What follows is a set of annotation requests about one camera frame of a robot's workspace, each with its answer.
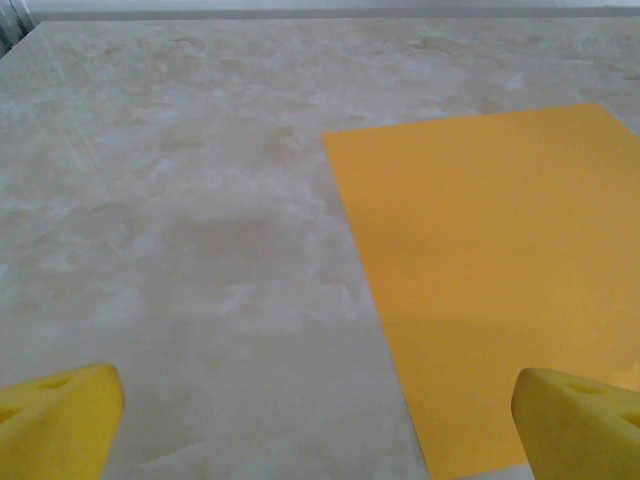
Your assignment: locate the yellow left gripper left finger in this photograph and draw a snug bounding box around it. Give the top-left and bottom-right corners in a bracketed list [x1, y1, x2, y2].
[0, 363, 125, 480]

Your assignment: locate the aluminium corner post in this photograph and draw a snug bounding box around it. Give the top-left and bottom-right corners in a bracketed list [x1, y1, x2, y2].
[0, 0, 36, 56]

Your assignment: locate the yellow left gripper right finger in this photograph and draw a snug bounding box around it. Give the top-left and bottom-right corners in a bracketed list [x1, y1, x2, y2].
[510, 367, 640, 480]

